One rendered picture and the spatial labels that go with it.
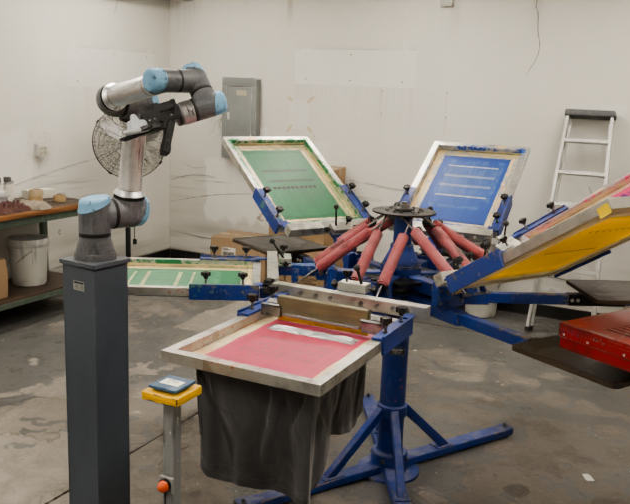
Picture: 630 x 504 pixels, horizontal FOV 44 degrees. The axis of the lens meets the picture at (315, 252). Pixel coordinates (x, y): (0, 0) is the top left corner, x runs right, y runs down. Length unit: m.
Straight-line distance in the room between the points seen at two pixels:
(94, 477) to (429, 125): 4.76
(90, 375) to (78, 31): 4.75
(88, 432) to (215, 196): 5.23
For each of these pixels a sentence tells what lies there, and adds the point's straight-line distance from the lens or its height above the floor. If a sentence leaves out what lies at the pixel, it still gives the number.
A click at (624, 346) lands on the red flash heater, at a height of 1.09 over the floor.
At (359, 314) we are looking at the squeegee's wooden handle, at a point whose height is 1.04.
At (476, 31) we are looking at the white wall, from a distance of 6.99.
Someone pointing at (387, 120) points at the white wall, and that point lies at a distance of 7.22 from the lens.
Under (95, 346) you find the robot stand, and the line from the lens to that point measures 3.02.
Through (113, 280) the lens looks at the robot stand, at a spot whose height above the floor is 1.12.
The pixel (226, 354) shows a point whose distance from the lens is 2.71.
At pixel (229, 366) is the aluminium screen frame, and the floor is 0.99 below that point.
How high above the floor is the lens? 1.85
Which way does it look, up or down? 12 degrees down
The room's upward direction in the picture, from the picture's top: 2 degrees clockwise
